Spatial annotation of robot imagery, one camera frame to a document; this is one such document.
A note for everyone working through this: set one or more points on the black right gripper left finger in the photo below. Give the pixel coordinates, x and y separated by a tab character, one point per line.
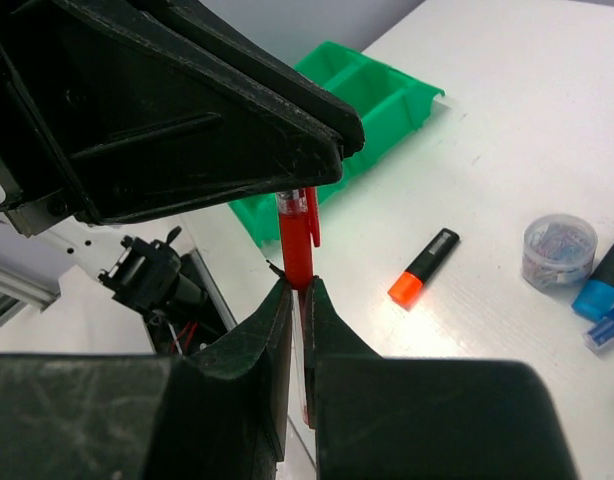
220	413

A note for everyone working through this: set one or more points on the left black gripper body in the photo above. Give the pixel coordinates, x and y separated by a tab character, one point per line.
45	112

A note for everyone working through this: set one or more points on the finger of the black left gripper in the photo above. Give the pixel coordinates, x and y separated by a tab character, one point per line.
197	23
129	134

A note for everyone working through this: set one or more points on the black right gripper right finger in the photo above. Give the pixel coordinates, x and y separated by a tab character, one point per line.
405	418

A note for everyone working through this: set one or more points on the red gel pen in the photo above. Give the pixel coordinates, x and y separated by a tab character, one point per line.
298	269

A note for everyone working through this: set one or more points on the red transparent pen cap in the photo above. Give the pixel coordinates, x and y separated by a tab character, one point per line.
301	203

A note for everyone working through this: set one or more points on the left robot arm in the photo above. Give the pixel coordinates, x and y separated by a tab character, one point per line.
43	258

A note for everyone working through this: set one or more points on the orange-capped black highlighter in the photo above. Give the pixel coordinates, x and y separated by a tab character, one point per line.
412	280

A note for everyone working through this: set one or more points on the clear glue bottle blue cap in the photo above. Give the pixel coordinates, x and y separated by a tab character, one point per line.
601	336

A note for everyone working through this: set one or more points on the clear jar of paperclips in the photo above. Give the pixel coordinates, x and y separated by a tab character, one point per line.
558	251

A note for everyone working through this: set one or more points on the blue-capped black highlighter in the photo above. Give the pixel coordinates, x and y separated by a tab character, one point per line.
597	295

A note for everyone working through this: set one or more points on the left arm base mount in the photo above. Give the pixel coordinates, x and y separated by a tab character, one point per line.
172	292

